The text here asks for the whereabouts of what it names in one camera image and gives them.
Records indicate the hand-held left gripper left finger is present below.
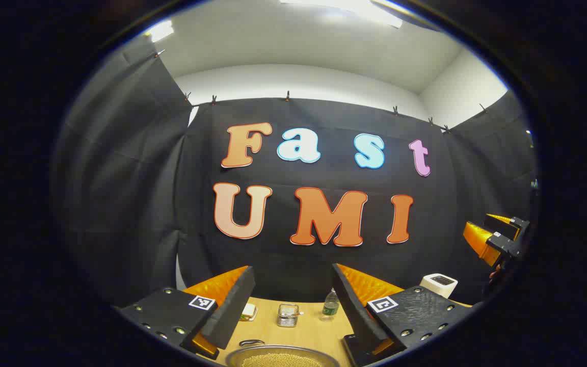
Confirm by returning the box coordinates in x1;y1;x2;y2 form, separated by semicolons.
113;265;256;361

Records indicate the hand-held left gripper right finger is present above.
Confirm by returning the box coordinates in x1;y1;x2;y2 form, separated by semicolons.
331;263;477;367

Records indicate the stainless steel pot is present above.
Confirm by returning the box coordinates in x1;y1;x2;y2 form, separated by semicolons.
225;339;341;367

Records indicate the pile of yellow soybeans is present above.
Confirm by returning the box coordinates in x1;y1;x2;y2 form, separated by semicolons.
243;353;322;367

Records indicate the clear plastic water bottle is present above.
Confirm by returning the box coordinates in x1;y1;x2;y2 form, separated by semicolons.
322;288;340;322

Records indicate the white toaster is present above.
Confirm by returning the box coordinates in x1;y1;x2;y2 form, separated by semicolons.
420;274;459;299

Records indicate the ceiling light panel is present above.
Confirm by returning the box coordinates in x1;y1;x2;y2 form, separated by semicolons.
146;20;175;43

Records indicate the metal wire holder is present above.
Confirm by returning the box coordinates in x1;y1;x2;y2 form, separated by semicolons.
277;304;302;328

